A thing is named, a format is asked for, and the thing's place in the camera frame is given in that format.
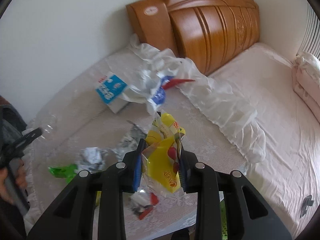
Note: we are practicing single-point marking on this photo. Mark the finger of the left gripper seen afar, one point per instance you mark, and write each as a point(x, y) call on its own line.
point(16, 148)

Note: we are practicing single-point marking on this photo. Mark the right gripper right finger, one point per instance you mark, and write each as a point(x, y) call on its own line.
point(248, 215)

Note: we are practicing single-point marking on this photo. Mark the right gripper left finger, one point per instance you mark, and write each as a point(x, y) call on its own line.
point(71, 213)

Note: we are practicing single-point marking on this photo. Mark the green snack bag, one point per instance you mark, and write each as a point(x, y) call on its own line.
point(65, 172)

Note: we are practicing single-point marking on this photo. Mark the yellow snack bag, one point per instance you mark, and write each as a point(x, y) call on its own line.
point(162, 154)

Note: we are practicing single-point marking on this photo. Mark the person left hand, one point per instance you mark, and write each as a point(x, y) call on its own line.
point(20, 181)

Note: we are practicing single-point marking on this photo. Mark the crumpled printed paper ball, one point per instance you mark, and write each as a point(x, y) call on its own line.
point(92, 159)

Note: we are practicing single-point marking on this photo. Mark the red white small wrapper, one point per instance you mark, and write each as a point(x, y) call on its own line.
point(142, 203)

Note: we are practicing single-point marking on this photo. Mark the silver foil wrapper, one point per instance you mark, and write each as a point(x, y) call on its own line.
point(129, 142)

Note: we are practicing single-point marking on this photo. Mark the pink bed sheet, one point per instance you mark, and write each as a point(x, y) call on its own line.
point(290, 171)

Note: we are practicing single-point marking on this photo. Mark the white lace cover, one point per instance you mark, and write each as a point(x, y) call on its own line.
point(220, 124)

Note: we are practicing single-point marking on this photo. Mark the blue white milk carton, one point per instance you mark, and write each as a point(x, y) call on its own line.
point(110, 88)

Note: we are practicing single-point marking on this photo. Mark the small dark clip object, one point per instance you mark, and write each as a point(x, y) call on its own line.
point(307, 202)

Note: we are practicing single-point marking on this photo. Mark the red plastic wrapper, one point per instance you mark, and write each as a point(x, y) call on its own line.
point(174, 82)

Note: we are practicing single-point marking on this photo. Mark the white crumpled plastic bag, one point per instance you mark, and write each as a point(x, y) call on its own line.
point(147, 75)

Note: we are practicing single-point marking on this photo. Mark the folded pink quilt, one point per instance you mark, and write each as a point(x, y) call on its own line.
point(305, 79)

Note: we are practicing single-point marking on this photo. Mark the wooden headboard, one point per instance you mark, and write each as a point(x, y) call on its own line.
point(209, 32)

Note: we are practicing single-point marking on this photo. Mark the white radiator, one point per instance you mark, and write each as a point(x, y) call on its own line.
point(311, 39)

